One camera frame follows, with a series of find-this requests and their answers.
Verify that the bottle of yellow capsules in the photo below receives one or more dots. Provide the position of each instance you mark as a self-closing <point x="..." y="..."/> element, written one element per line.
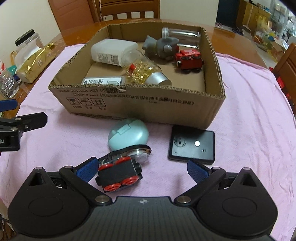
<point x="142" y="70"/>

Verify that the black toy train car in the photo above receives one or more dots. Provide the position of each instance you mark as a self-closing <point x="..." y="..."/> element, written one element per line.
<point x="118" y="175"/>

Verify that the clear water bottle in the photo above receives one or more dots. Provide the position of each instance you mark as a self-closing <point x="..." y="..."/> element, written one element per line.
<point x="9" y="86"/>

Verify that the grey cat figurine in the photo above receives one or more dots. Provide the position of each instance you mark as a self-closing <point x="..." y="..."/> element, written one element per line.
<point x="164" y="48"/>

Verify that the pink cloth mat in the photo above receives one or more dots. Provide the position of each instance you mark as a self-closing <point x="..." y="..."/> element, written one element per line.
<point x="254" y="128"/>

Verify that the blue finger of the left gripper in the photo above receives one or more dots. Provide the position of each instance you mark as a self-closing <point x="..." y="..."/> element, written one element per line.
<point x="30" y="122"/>
<point x="7" y="105"/>

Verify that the gold tissue pack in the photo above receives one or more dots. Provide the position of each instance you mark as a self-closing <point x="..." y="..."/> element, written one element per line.
<point x="36" y="64"/>

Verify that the wooden chair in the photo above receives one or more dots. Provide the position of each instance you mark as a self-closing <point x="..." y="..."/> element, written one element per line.
<point x="101" y="9"/>
<point x="285" y="70"/>

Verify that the brown cardboard box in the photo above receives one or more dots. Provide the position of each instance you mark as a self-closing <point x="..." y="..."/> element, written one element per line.
<point x="192" y="99"/>

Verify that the red toy train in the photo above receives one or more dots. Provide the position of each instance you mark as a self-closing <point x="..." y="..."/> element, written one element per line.
<point x="189" y="60"/>

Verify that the black lid clear jar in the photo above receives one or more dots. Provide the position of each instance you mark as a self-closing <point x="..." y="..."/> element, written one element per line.
<point x="26" y="38"/>

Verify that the wooden chair right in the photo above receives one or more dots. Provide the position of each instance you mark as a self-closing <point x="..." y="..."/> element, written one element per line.
<point x="285" y="70"/>

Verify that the brown wooden door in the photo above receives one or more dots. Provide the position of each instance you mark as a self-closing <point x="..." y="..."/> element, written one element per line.
<point x="71" y="13"/>

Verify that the wooden cabinet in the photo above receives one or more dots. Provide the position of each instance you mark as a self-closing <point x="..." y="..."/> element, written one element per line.
<point x="249" y="13"/>

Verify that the teal round case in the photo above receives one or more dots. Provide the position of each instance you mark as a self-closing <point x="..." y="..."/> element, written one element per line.
<point x="128" y="132"/>

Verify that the clear labelled case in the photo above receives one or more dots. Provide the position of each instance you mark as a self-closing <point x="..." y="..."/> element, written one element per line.
<point x="107" y="80"/>

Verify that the white plastic box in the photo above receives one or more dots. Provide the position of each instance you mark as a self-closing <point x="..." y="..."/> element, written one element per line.
<point x="111" y="51"/>

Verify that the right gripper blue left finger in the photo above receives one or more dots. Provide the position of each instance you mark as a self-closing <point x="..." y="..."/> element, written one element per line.
<point x="78" y="177"/>

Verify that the black device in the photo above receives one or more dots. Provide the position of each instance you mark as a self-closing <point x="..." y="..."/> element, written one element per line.
<point x="188" y="143"/>

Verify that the wooden chair far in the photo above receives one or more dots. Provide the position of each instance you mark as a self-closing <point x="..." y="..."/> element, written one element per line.
<point x="101" y="9"/>

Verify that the clear plastic jar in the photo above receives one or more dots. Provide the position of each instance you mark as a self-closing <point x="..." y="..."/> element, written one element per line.
<point x="189" y="39"/>

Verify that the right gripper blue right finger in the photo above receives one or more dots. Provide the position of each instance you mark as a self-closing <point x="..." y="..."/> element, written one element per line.
<point x="206" y="180"/>

